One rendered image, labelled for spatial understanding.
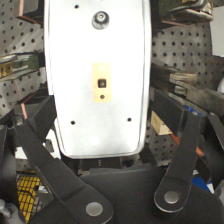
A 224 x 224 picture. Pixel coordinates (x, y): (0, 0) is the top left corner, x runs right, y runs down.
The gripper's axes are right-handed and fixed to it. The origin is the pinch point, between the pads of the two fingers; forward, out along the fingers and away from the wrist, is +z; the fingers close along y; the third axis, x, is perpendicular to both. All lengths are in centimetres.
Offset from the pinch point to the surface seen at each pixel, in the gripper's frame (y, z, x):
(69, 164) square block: -10.7, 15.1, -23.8
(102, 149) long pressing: -0.5, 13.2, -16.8
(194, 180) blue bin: 31.7, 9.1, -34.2
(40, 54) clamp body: -17.0, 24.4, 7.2
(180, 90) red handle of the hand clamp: 13.9, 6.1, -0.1
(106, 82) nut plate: 0.9, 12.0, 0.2
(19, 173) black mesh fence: -53, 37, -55
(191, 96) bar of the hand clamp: 14.5, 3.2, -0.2
